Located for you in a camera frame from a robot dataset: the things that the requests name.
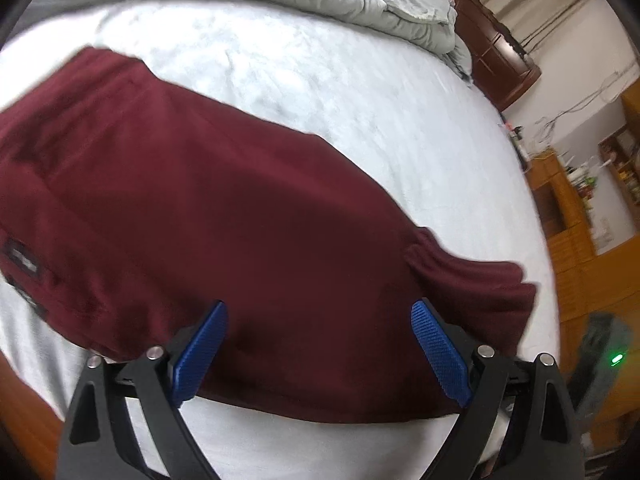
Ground dark wooden headboard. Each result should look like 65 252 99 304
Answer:
454 0 541 112

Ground wooden dresser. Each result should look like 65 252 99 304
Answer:
524 79 640 376

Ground wooden bed frame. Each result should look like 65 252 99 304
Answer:
1 356 63 479

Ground maroon pants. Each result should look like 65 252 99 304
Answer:
1 48 537 424

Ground white fleece bed sheet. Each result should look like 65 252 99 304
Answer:
1 0 560 479

